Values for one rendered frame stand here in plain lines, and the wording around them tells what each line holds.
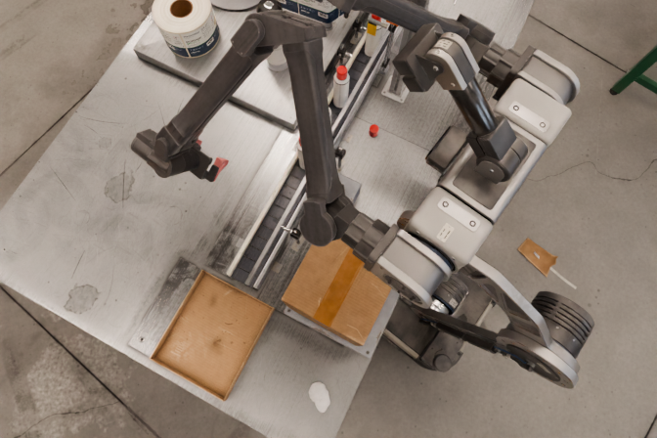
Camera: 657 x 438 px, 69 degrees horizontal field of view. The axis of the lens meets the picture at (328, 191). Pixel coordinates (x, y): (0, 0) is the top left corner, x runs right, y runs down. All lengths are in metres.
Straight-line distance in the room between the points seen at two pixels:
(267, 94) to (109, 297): 0.85
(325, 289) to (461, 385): 1.32
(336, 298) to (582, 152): 1.97
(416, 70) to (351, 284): 0.65
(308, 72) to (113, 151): 1.10
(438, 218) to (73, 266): 1.24
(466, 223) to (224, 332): 0.92
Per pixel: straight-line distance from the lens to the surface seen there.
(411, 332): 2.17
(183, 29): 1.75
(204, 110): 1.04
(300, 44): 0.86
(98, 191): 1.80
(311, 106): 0.88
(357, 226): 0.92
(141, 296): 1.66
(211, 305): 1.59
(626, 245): 2.86
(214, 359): 1.58
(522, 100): 1.04
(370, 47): 1.76
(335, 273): 1.27
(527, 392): 2.56
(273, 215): 1.56
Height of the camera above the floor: 2.37
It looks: 72 degrees down
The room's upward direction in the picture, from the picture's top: straight up
